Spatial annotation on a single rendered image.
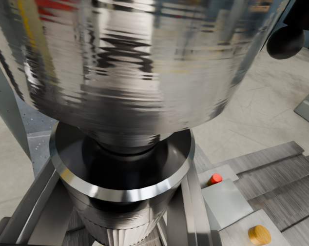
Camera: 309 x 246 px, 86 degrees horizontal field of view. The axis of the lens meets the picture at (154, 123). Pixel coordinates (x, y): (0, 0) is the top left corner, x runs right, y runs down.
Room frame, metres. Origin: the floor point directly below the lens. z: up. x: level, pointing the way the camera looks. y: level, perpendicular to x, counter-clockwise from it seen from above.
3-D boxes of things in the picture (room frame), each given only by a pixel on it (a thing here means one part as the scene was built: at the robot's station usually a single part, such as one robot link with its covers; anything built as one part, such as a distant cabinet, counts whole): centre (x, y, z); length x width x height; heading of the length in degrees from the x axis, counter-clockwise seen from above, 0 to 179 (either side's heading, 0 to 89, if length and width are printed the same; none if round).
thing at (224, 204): (0.11, -0.12, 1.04); 0.06 x 0.05 x 0.06; 121
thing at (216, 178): (0.15, -0.12, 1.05); 0.02 x 0.02 x 0.03
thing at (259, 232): (0.08, -0.18, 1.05); 0.02 x 0.02 x 0.02
